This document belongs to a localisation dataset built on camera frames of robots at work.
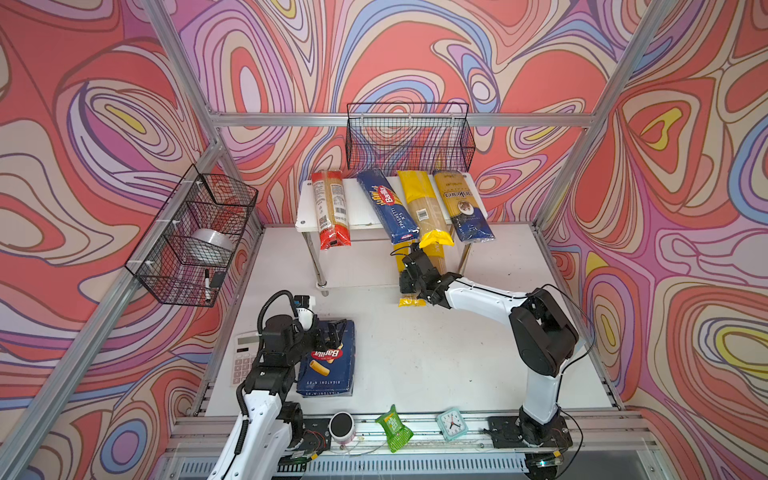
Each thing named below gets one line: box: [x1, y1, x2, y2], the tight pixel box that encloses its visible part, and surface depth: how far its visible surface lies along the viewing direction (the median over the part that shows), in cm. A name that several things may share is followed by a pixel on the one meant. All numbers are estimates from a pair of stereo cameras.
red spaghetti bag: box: [312, 171, 352, 251], surface depth 73 cm
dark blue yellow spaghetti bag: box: [434, 170, 496, 244], surface depth 75 cm
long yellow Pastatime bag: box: [420, 232, 455, 275], surface depth 70 cm
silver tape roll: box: [190, 228, 236, 251], surface depth 75 cm
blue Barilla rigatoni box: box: [297, 320, 356, 398], surface depth 79 cm
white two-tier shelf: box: [295, 173, 488, 297], surface depth 77 cm
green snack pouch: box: [375, 404, 414, 453], surface depth 75 cm
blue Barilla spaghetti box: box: [357, 169, 420, 244], surface depth 74 cm
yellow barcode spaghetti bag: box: [397, 170, 452, 233], surface depth 77 cm
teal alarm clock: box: [437, 408, 469, 442], surface depth 75 cm
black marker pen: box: [205, 268, 211, 302], surface depth 73 cm
